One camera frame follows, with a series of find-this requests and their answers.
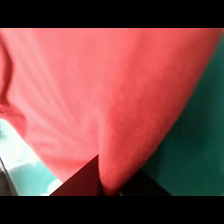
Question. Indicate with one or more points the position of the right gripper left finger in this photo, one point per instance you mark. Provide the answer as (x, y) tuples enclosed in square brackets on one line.
[(83, 181)]

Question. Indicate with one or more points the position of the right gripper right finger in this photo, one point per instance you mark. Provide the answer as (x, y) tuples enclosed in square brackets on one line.
[(143, 186)]

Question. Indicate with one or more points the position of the red shirt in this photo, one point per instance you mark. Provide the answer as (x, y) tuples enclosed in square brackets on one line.
[(110, 90)]

